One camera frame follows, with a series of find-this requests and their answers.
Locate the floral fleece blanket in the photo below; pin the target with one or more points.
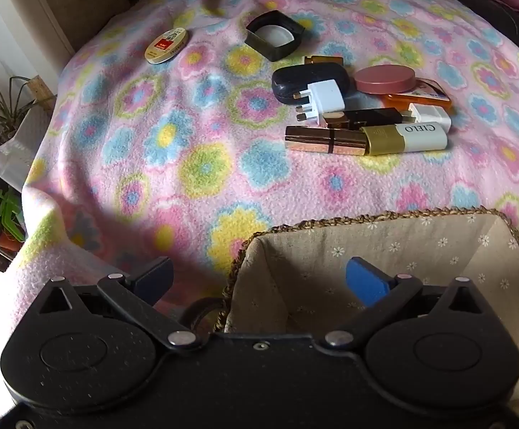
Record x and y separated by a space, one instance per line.
196 120

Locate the white two-pin charger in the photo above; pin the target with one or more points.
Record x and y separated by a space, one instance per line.
429 116

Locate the black square box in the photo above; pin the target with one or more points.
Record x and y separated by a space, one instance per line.
281 52

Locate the pink round lid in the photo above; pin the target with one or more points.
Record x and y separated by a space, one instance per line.
384 79

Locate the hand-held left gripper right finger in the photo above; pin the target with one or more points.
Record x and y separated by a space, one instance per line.
364 281

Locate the round yellow tin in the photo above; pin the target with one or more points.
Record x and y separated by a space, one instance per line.
165 45

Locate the white plastic wash bottle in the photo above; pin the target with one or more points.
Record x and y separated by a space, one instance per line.
11 167

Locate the amber glass bottle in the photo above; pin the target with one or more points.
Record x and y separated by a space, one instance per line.
326 60

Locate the rose gold lipstick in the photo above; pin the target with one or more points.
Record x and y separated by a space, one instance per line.
313 139

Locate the beige cabinet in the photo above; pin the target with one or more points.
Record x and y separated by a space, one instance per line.
76 4

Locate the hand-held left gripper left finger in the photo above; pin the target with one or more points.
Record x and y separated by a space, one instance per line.
154 278

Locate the black oval case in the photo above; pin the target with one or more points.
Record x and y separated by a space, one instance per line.
295 80

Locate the black and gold lipstick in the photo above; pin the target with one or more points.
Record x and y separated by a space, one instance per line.
366 118

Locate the orange packet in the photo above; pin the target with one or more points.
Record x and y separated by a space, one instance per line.
429 94

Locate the spiky potted plant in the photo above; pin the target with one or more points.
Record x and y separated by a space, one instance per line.
4 111

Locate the gold and white tube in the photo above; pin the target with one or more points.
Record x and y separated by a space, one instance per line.
411 138

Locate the dark sofa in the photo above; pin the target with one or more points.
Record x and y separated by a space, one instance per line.
487 22

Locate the small green plant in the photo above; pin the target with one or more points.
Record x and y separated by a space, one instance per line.
11 214

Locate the white three-pin plug adapter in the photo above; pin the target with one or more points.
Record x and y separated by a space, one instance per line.
326 98

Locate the woven basket with cloth liner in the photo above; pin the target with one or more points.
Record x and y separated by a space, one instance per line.
420 250

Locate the white planter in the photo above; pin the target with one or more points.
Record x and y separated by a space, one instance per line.
33 129

